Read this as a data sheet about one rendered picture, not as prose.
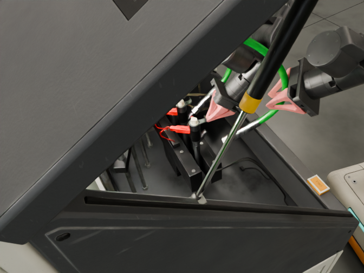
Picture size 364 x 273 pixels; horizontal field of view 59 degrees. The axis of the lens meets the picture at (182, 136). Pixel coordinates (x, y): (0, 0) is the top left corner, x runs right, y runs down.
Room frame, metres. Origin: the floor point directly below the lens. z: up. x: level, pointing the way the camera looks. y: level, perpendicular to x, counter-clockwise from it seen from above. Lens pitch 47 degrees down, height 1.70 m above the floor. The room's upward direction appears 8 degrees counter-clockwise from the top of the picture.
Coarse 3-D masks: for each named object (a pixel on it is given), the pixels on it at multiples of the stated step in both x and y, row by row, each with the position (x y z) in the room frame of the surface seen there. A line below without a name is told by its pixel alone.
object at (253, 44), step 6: (246, 42) 0.49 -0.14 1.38; (252, 42) 0.49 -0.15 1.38; (258, 42) 0.50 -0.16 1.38; (258, 48) 0.49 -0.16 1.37; (264, 48) 0.49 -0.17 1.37; (264, 54) 0.49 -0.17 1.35; (282, 66) 0.49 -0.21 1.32; (282, 72) 0.49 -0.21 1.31; (282, 78) 0.49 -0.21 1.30; (288, 78) 0.49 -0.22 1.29; (282, 84) 0.49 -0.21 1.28; (282, 90) 0.49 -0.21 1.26; (282, 102) 0.49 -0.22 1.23; (264, 114) 0.50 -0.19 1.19; (270, 114) 0.49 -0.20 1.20; (258, 120) 0.49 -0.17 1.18; (264, 120) 0.49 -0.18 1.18
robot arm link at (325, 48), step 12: (324, 36) 0.43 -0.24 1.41; (336, 36) 0.41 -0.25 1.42; (348, 36) 0.40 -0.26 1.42; (360, 36) 0.42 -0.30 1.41; (312, 48) 0.43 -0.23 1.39; (324, 48) 0.41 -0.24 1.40; (336, 48) 0.40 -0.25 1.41; (348, 48) 0.39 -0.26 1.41; (360, 48) 0.39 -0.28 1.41; (312, 60) 0.41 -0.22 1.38; (324, 60) 0.40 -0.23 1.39; (336, 60) 0.39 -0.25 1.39; (348, 60) 0.40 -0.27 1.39; (360, 60) 0.40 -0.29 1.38; (324, 72) 0.41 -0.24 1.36; (336, 72) 0.40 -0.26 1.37; (348, 72) 0.40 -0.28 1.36
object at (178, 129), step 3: (171, 126) 0.60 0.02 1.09; (174, 126) 0.60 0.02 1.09; (177, 126) 0.60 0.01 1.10; (180, 126) 0.59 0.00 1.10; (183, 126) 0.59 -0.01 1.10; (186, 126) 0.59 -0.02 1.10; (171, 129) 0.59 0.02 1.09; (174, 129) 0.59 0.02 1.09; (177, 129) 0.59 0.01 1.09; (180, 129) 0.58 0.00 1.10; (183, 129) 0.58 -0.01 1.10; (186, 129) 0.58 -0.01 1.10; (189, 129) 0.58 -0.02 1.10; (177, 132) 0.59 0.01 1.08; (180, 132) 0.58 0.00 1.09; (183, 132) 0.58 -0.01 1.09; (186, 132) 0.58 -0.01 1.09; (189, 132) 0.57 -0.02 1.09
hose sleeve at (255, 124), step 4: (252, 120) 0.50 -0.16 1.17; (256, 120) 0.49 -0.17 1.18; (248, 124) 0.50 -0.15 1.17; (252, 124) 0.49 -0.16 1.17; (256, 124) 0.49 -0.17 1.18; (260, 124) 0.49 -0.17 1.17; (240, 128) 0.50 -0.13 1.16; (244, 128) 0.49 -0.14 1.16; (248, 128) 0.49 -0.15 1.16; (252, 128) 0.49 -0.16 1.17; (240, 132) 0.49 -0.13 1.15; (244, 132) 0.49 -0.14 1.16; (236, 136) 0.49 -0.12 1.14
